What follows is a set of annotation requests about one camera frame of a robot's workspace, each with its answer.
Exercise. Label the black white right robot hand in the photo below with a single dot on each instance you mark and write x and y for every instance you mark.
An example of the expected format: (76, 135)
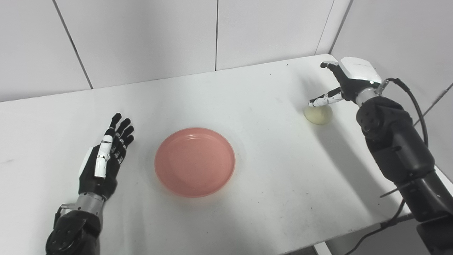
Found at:
(357, 74)

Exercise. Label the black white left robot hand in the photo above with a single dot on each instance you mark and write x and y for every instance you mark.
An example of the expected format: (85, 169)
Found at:
(88, 177)

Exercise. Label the cream steamed bun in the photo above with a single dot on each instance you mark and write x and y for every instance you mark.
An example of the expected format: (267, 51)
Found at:
(318, 115)

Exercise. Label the pink round plate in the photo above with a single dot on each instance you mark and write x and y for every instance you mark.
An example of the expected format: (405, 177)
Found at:
(194, 163)

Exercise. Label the white table leg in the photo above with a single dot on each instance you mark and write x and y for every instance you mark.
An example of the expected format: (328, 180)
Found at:
(322, 248)

